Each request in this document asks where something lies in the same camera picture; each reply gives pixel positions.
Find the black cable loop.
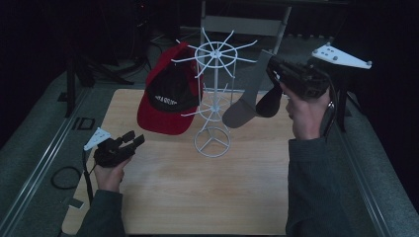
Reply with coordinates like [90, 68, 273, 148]
[50, 165, 82, 191]

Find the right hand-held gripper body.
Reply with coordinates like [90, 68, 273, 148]
[277, 41, 374, 102]

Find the person's right hand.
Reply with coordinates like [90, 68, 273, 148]
[280, 81, 332, 141]

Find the metal floor rail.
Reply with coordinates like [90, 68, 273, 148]
[0, 88, 91, 237]
[324, 98, 393, 237]

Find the red and black cap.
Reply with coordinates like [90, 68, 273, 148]
[136, 41, 205, 136]

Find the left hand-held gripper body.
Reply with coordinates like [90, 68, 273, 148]
[83, 127, 136, 168]

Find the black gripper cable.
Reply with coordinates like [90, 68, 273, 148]
[81, 148, 97, 205]
[321, 76, 339, 139]

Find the white desk frame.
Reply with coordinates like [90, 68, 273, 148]
[196, 0, 351, 56]

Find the white wire display rack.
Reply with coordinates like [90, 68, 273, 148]
[171, 27, 259, 159]

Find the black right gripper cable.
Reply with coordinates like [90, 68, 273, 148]
[321, 76, 339, 139]

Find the person's left hand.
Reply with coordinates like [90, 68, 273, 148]
[93, 156, 133, 194]

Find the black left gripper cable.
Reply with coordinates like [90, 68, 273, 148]
[81, 148, 97, 205]

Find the black tripod stand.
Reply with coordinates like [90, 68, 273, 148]
[329, 65, 362, 133]
[63, 53, 135, 119]

